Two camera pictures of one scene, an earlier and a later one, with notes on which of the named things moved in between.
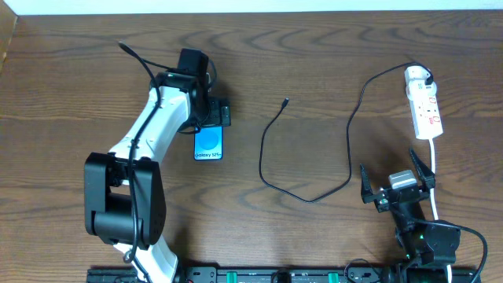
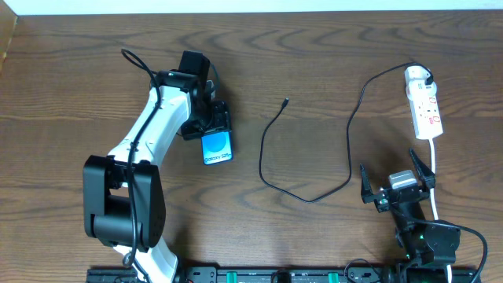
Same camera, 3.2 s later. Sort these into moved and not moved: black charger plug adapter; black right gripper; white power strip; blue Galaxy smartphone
Moved: blue Galaxy smartphone
Not moved: black charger plug adapter; black right gripper; white power strip
